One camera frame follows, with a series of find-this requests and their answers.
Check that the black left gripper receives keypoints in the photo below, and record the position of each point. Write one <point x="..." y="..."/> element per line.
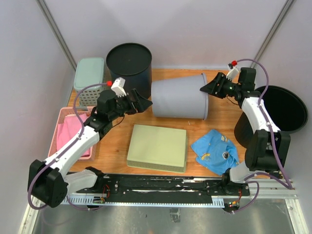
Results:
<point x="140" y="105"/>

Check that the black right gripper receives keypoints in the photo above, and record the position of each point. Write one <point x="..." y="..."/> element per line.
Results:
<point x="212" y="88"/>

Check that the grey plastic bin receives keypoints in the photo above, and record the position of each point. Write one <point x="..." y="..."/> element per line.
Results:
<point x="180" y="97"/>

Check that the dark blue cylindrical bin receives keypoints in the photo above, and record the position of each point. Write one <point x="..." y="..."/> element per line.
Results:
<point x="132" y="62"/>

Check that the light green plastic basket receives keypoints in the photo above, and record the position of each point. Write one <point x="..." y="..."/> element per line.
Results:
<point x="158" y="148"/>

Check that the teal plastic basket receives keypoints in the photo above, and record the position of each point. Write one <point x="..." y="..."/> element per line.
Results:
<point x="89" y="71"/>

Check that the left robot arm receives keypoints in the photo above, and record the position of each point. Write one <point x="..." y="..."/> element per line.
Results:
<point x="49" y="180"/>

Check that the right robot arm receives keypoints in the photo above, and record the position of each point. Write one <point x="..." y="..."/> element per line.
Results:
<point x="268" y="146"/>

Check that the blue cartoon print cloth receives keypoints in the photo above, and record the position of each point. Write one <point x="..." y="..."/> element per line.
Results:
<point x="215" y="152"/>

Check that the pink cloth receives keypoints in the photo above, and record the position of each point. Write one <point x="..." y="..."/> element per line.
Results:
<point x="67" y="129"/>

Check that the black plastic bin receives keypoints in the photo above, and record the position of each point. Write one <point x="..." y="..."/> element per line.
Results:
<point x="285" y="108"/>

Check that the pink plastic basket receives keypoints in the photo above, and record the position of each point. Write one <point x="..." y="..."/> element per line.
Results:
<point x="84" y="113"/>

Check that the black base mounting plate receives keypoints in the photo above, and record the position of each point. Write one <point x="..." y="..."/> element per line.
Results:
<point x="113" y="184"/>

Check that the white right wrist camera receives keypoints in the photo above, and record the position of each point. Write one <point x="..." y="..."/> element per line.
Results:
<point x="232" y="73"/>

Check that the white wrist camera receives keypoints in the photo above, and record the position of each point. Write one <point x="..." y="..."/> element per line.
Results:
<point x="117" y="87"/>
<point x="232" y="73"/>

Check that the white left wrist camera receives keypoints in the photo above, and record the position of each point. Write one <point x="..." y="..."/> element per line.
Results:
<point x="117" y="87"/>

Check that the white slotted cable duct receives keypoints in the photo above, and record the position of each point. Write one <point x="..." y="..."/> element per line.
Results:
<point x="145" y="200"/>

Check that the aluminium frame rail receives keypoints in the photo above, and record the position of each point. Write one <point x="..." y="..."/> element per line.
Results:
<point x="270" y="189"/>

